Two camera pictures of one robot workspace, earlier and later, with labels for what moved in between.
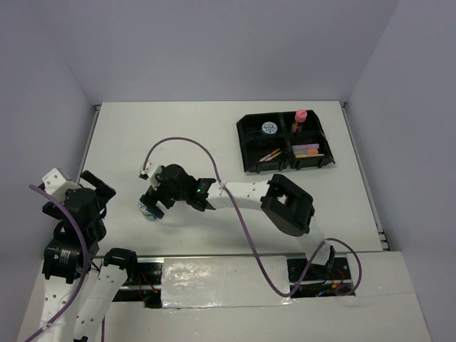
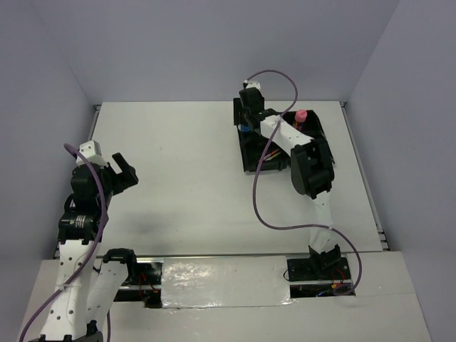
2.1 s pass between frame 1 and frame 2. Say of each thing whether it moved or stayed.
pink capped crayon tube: stayed
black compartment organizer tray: stayed
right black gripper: moved
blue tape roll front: moved
